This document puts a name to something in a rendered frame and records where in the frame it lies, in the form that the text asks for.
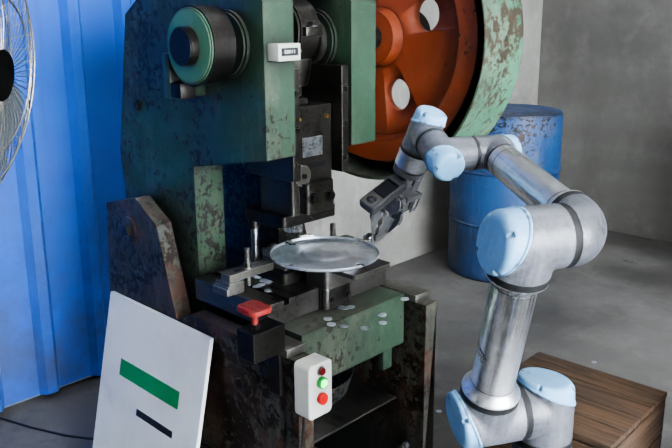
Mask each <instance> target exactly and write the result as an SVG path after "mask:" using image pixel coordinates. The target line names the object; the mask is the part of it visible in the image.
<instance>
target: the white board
mask: <svg viewBox="0 0 672 448"><path fill-rule="evenodd" d="M213 341H214V338H212V337H210V336H208V335H206V334H204V333H202V332H200V331H198V330H196V329H194V328H191V327H189V326H187V325H185V324H183V323H181V322H179V321H177V320H175V319H173V318H170V317H168V316H166V315H164V314H162V313H160V312H158V311H156V310H154V309H151V308H149V307H147V306H145V305H143V304H141V303H139V302H137V301H135V300H133V299H130V298H128V297H126V296H124V295H122V294H120V293H118V292H116V291H111V294H110V302H109V311H108V320H107V328H106V337H105V345H104V354H103V362H102V371H101V380H100V388H99V397H98V405H97V414H96V423H95V431H94V440H93V448H200V441H201V434H202V426H203V418H204V411H205V403H206V395H207V387H208V380H209V372H210V364H211V356H212V349H213Z"/></svg>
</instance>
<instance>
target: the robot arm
mask: <svg viewBox="0 0 672 448"><path fill-rule="evenodd" d="M446 121H447V116H446V115H445V113H444V112H442V111H441V110H439V109H437V108H435V107H433V106H428V105H421V106H419V107H417V109H416V111H415V113H414V115H413V117H412V118H411V122H410V124H409V127H408V129H407V131H406V134H405V136H404V139H403V141H402V144H401V147H399V152H398V154H397V156H396V159H395V163H394V165H393V170H394V172H395V173H396V174H397V176H396V175H394V174H392V175H390V176H389V177H388V178H386V179H385V180H384V181H383V182H381V183H380V184H379V185H377V186H376V187H375V188H374V189H372V190H371V191H370V192H368V193H367V194H366V195H365V196H363V197H362V198H361V199H360V200H359V201H360V206H361V207H362V208H363V209H364V210H366V211H367V212H368V213H370V219H371V220H370V224H371V231H372V236H373V240H374V241H375V242H378V241H380V240H383V239H384V238H385V237H387V236H388V235H389V234H390V233H391V232H392V231H394V230H396V229H397V228H398V227H399V225H400V224H401V222H402V220H403V214H404V212H406V211H407V210H410V211H409V212H413V211H415V210H416V208H417V206H418V203H419V201H420V199H421V196H422V194H423V193H421V192H420V191H419V190H418V188H419V185H420V183H421V181H422V178H423V176H424V174H425V171H426V168H427V169H428V170H429V171H430V172H431V173H432V174H433V175H434V176H435V177H436V178H437V179H438V180H441V181H451V180H452V179H454V178H457V177H458V176H459V175H460V174H461V173H462V172H463V171H466V170H480V169H486V170H488V171H489V172H490V173H491V174H493V175H494V176H495V177H496V178H497V179H498V180H499V181H500V182H502V183H503V184H504V185H505V186H506V187H507V188H508V189H510V190H511V191H512V192H513V193H514V194H515V195H516V196H518V197H519V198H520V199H521V200H522V201H523V202H524V203H525V204H527V205H528V206H517V205H514V206H509V207H506V208H500V209H496V210H494V211H492V212H490V213H489V214H488V215H487V216H486V217H485V218H484V219H483V221H482V223H481V225H480V227H479V230H478V234H477V243H476V246H477V247H478V251H477V257H478V260H479V263H480V265H481V267H482V269H483V270H484V271H485V274H486V276H487V278H488V279H489V280H490V281H491V282H490V287H489V292H488V296H487V301H486V306H485V311H484V315H483V320H482V325H481V330H480V334H479V339H478V344H477V349H476V353H475V358H474V363H473V368H472V370H470V371H469V372H467V373H466V374H465V375H464V377H463V379H462V382H461V387H460V390H453V391H450V392H449V393H448V394H447V396H446V412H447V417H448V421H449V424H450V427H451V430H452V432H453V435H454V437H455V438H456V440H457V442H458V443H459V444H460V445H461V446H462V447H463V448H483V447H488V446H494V445H500V444H505V443H511V442H513V443H512V446H511V448H572V438H573V424H574V411H575V406H576V401H575V387H574V385H573V383H572V382H571V381H570V380H569V379H568V378H567V377H565V376H564V375H562V374H560V373H558V372H555V371H552V370H549V369H544V368H537V367H529V368H524V369H522V370H520V371H519V367H520V363H521V359H522V355H523V351H524V347H525V343H526V339H527V335H528V331H529V327H530V323H531V319H532V315H533V311H534V307H535V303H536V299H537V295H538V293H540V292H542V291H544V290H545V289H546V288H547V287H548V286H549V283H550V279H551V276H552V272H553V270H555V269H564V268H572V267H577V266H581V265H584V264H586V263H588V262H589V261H591V260H592V259H594V258H595V257H596V256H597V255H598V253H599V252H600V251H601V249H602V247H603V246H604V243H605V240H606V236H607V223H606V219H605V216H604V214H603V212H602V210H601V209H600V207H599V206H598V205H597V204H596V203H595V202H594V201H593V200H592V199H591V198H589V197H588V196H587V195H585V194H584V193H583V192H581V191H578V190H570V189H569V188H567V187H566V186H565V185H563V184H562V183H561V182H559V181H558V180H557V179H555V178H554V177H553V176H552V175H550V174H549V173H548V172H546V171H545V170H544V169H542V168H541V167H540V166H538V165H537V164H536V163H534V162H533V161H532V160H531V159H529V158H528V157H527V156H525V155H524V154H523V153H522V147H521V143H520V142H519V139H518V138H517V137H516V136H514V135H511V134H508V135H505V134H495V135H483V136H466V137H448V136H447V135H446V133H445V132H444V131H443V128H444V127H445V124H446ZM418 193H419V194H418ZM417 199H418V201H417V203H416V206H415V207H413V206H414V203H415V201H416V200H417ZM386 211H387V212H389V214H387V213H386ZM382 224H383V225H382ZM381 225H382V227H381V228H380V226H381ZM379 228H380V229H379ZM378 231H379V232H378ZM518 371H519V373H518ZM516 379H517V381H516Z"/></svg>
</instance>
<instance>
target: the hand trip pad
mask: <svg viewBox="0 0 672 448"><path fill-rule="evenodd" d="M237 311H238V312H239V313H241V314H243V315H246V316H248V317H251V324H252V325H258V317H261V316H264V315H267V314H269V313H271V311H272V308H271V306H270V305H269V304H266V303H264V302H261V301H258V300H254V299H253V300H250V301H247V302H244V303H241V304H238V306H237Z"/></svg>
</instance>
